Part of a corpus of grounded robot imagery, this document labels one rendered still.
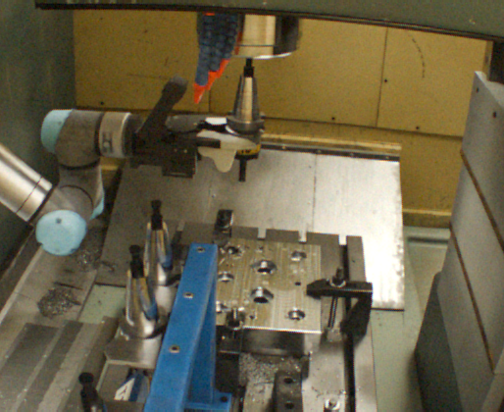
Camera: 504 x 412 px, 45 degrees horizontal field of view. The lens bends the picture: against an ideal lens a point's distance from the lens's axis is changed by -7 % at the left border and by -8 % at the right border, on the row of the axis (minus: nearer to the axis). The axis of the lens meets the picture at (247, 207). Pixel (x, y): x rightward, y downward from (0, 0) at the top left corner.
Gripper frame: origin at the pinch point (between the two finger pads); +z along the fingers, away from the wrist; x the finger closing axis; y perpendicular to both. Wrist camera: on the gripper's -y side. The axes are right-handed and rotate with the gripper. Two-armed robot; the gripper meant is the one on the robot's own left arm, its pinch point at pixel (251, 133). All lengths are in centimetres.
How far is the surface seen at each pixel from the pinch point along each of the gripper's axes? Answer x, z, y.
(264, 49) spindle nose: 7.1, 2.1, -16.1
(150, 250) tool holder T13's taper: 24.3, -10.1, 7.6
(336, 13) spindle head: 31.7, 11.6, -27.6
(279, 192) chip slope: -85, 0, 55
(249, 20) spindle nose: 7.9, 0.0, -20.5
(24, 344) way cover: -9, -54, 63
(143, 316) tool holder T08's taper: 35.5, -8.1, 9.7
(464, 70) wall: -103, 55, 14
